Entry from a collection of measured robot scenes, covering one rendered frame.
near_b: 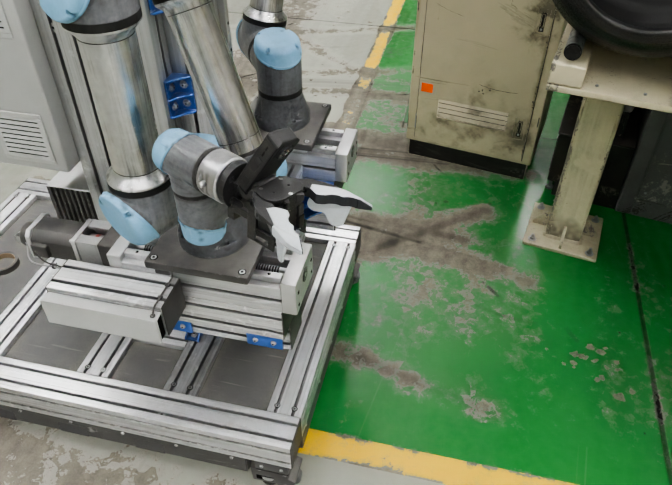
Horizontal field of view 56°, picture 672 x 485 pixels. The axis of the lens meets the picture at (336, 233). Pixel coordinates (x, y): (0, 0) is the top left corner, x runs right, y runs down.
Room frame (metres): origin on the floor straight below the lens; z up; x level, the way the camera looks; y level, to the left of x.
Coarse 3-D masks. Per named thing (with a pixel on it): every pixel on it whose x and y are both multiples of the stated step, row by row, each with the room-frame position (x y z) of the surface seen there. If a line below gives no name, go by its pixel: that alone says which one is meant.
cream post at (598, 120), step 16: (592, 112) 1.82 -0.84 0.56; (608, 112) 1.80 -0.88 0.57; (576, 128) 1.83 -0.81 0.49; (592, 128) 1.81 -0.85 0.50; (608, 128) 1.80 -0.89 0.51; (576, 144) 1.83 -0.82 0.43; (592, 144) 1.81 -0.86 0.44; (608, 144) 1.79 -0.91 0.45; (576, 160) 1.82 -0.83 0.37; (592, 160) 1.80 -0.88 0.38; (576, 176) 1.82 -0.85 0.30; (592, 176) 1.80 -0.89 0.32; (560, 192) 1.83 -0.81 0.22; (576, 192) 1.81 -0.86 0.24; (592, 192) 1.79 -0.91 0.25; (560, 208) 1.83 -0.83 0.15; (576, 208) 1.80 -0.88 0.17; (560, 224) 1.82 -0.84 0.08; (576, 224) 1.80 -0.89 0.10; (576, 240) 1.79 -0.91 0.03
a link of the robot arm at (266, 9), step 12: (252, 0) 1.61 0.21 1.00; (264, 0) 1.60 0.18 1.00; (276, 0) 1.60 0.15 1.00; (252, 12) 1.60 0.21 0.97; (264, 12) 1.59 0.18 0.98; (276, 12) 1.60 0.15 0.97; (240, 24) 1.65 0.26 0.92; (252, 24) 1.58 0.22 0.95; (264, 24) 1.58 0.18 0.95; (276, 24) 1.59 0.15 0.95; (240, 36) 1.62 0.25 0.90; (252, 36) 1.57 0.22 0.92; (240, 48) 1.63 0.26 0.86
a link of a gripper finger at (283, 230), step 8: (272, 208) 0.66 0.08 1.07; (280, 208) 0.66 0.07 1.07; (272, 216) 0.64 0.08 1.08; (280, 216) 0.64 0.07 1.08; (288, 216) 0.64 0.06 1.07; (280, 224) 0.62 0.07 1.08; (288, 224) 0.62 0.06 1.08; (272, 232) 0.62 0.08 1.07; (280, 232) 0.61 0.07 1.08; (288, 232) 0.61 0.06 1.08; (280, 240) 0.60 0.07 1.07; (288, 240) 0.60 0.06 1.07; (296, 240) 0.59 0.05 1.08; (280, 248) 0.61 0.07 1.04; (288, 248) 0.59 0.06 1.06; (296, 248) 0.58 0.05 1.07; (280, 256) 0.61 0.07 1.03
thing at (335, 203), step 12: (312, 192) 0.71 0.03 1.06; (324, 192) 0.71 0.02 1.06; (336, 192) 0.71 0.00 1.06; (348, 192) 0.71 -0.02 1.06; (312, 204) 0.71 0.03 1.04; (324, 204) 0.71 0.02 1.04; (336, 204) 0.71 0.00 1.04; (348, 204) 0.70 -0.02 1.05; (360, 204) 0.70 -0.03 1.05; (336, 216) 0.71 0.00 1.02
